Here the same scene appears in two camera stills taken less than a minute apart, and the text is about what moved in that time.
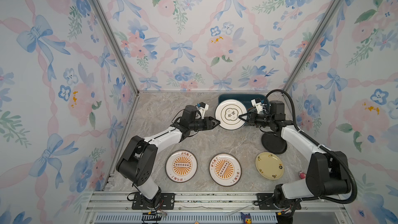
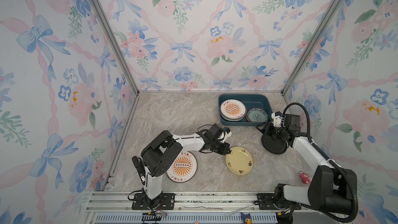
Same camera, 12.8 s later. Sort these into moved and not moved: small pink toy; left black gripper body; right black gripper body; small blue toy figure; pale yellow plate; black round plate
Moved: pale yellow plate; right black gripper body; left black gripper body
Not moved: black round plate; small blue toy figure; small pink toy
